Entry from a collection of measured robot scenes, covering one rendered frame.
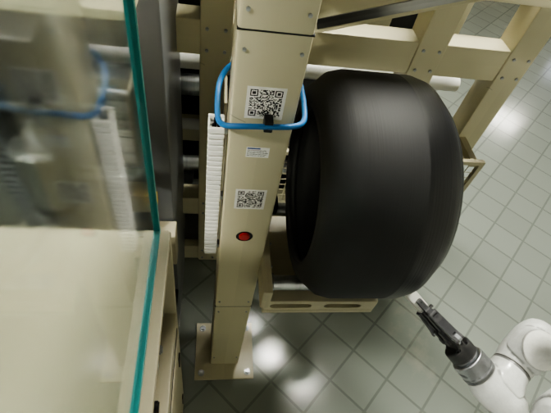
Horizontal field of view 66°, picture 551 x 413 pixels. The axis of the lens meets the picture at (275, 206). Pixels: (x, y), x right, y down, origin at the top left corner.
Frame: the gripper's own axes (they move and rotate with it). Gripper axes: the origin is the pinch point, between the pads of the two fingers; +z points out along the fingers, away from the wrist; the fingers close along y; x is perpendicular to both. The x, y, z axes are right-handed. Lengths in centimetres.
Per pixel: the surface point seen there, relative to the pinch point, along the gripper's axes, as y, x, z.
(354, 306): 22.9, -9.0, 3.4
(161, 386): 4, -63, 29
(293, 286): 16.0, -20.5, 22.4
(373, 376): 95, -10, -49
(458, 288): 119, 65, -61
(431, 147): -30.1, 14.2, 31.3
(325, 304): 20.5, -16.0, 10.7
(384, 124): -29, 10, 41
